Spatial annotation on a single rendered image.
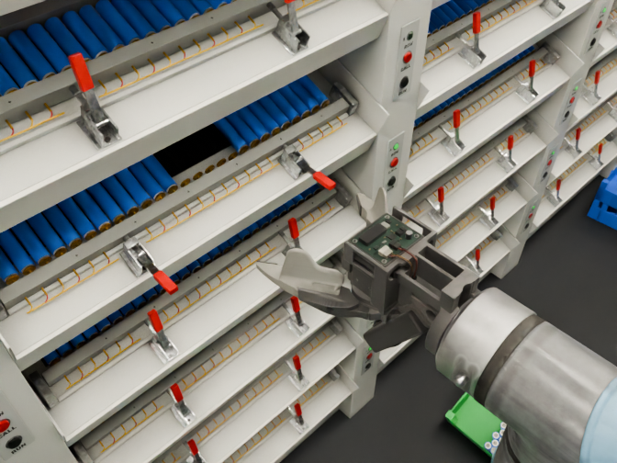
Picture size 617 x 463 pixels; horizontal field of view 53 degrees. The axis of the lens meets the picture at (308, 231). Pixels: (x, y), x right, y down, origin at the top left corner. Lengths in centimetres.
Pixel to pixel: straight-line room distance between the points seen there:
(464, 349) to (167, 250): 43
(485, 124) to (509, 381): 93
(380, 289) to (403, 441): 118
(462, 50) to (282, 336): 62
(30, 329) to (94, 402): 20
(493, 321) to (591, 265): 172
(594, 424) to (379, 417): 127
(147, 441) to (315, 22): 72
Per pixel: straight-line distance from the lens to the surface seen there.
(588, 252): 228
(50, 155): 67
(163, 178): 85
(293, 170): 91
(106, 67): 71
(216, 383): 116
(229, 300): 101
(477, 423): 177
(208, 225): 85
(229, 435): 134
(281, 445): 155
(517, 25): 133
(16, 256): 81
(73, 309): 80
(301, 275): 61
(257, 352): 119
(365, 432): 173
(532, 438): 54
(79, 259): 79
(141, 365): 97
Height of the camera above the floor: 155
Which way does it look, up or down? 46 degrees down
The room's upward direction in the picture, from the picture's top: straight up
